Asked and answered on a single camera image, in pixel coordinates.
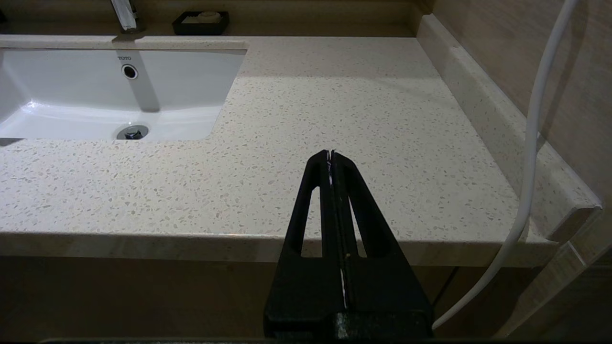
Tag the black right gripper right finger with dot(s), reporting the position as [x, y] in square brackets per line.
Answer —
[382, 291]

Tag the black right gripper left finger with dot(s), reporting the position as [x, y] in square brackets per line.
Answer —
[308, 286]

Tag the brown vanity cabinet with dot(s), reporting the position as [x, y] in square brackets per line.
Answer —
[143, 296]

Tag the chrome sink drain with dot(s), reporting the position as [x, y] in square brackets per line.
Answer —
[132, 132]

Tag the black soap dish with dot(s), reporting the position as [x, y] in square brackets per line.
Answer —
[201, 28]

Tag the round white soap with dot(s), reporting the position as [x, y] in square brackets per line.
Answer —
[205, 17]

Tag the white sink basin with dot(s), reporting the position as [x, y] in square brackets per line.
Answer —
[71, 95]

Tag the chrome faucet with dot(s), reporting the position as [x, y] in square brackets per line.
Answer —
[124, 14]

